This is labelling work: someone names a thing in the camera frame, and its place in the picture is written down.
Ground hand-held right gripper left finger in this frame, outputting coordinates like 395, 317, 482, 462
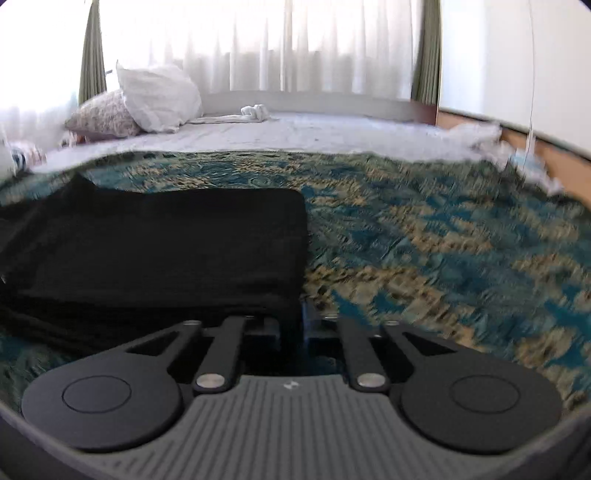
95, 316, 283, 394

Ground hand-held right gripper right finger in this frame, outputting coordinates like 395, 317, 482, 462
302, 300, 465, 393

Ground black pants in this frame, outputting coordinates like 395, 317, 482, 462
0, 173, 310, 357

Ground teal paisley blanket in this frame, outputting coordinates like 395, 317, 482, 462
0, 150, 591, 416

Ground white bed sheet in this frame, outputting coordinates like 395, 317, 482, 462
32, 113, 504, 174

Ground small white bundled cloth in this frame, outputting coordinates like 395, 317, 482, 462
187, 105, 280, 126

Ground crumpled white cloth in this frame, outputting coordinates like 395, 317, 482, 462
450, 121, 564, 193

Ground grey bed headboard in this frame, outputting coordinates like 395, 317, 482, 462
201, 90, 437, 126

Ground light blue packet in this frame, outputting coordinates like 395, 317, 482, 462
508, 148, 548, 174

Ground white pillow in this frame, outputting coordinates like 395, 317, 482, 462
115, 62, 204, 135

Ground purple floral pillow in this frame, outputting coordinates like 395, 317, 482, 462
65, 90, 142, 140

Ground white dark-ringed cloth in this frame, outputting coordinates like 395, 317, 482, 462
11, 142, 48, 176

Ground white sheer curtain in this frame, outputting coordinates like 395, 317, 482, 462
0, 0, 424, 139

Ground green curtain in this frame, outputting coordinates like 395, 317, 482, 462
411, 0, 443, 106
78, 0, 107, 107

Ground wooden bed frame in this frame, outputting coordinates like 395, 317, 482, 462
436, 111, 591, 195

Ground thin white hanging cable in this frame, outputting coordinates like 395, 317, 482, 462
526, 0, 537, 149

